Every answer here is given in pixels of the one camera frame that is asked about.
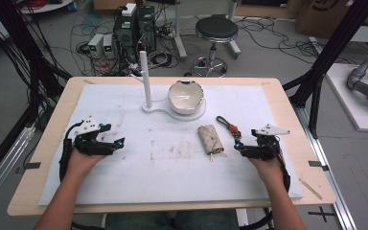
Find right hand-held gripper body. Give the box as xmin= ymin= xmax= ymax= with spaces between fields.
xmin=240 ymin=124 xmax=291 ymax=161

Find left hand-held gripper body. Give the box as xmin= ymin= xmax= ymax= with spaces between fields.
xmin=71 ymin=115 xmax=117 ymax=157

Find brown strap keychain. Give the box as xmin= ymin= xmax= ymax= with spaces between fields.
xmin=216 ymin=115 xmax=243 ymax=145

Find person's left hand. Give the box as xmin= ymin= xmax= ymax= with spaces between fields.
xmin=65 ymin=147 xmax=107 ymax=181

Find person's right hand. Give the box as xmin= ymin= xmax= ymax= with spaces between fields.
xmin=246 ymin=149 xmax=288 ymax=188

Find beige quilted key case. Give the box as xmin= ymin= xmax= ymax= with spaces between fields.
xmin=196 ymin=124 xmax=229 ymax=163

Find wooden table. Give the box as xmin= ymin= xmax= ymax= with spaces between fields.
xmin=7 ymin=76 xmax=337 ymax=218

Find black tape strip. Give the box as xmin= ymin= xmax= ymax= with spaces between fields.
xmin=308 ymin=159 xmax=331 ymax=173
xmin=14 ymin=161 xmax=42 ymax=175

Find white stand with pole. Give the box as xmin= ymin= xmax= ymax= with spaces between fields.
xmin=139 ymin=50 xmax=207 ymax=123

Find thin wooden stick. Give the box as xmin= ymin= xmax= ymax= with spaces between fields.
xmin=298 ymin=177 xmax=324 ymax=201

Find white foam mat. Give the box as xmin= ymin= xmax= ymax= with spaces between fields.
xmin=37 ymin=83 xmax=304 ymax=206

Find white eggshell-shaped bowl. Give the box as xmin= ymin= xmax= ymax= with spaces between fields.
xmin=167 ymin=80 xmax=205 ymax=116

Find grey power supply box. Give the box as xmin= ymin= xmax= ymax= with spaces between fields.
xmin=87 ymin=33 xmax=105 ymax=59
xmin=102 ymin=34 xmax=116 ymax=59

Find white platform board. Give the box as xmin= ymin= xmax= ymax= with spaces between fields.
xmin=325 ymin=62 xmax=368 ymax=134

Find black computer tower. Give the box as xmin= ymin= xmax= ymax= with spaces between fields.
xmin=136 ymin=4 xmax=157 ymax=55
xmin=112 ymin=3 xmax=139 ymax=66

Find person's legs in green pants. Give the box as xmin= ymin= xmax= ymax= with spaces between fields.
xmin=104 ymin=210 xmax=241 ymax=230

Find white desk leg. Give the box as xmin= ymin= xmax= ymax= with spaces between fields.
xmin=172 ymin=0 xmax=189 ymax=60
xmin=225 ymin=0 xmax=242 ymax=60

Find black round stool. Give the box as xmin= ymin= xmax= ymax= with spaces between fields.
xmin=189 ymin=13 xmax=241 ymax=79

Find cardboard box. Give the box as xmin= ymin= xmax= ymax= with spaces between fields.
xmin=294 ymin=0 xmax=359 ymax=40

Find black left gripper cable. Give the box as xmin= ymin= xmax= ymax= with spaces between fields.
xmin=58 ymin=120 xmax=84 ymax=184

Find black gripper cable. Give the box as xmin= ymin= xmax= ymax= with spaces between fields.
xmin=262 ymin=137 xmax=292 ymax=194
xmin=58 ymin=120 xmax=84 ymax=184

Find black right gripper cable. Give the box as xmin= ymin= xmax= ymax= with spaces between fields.
xmin=262 ymin=137 xmax=292 ymax=194

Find aluminium rail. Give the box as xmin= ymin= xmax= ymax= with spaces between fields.
xmin=0 ymin=125 xmax=36 ymax=214
xmin=292 ymin=104 xmax=359 ymax=230

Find black metal frame stand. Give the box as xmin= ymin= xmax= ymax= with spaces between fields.
xmin=282 ymin=0 xmax=368 ymax=140
xmin=0 ymin=0 xmax=73 ymax=190

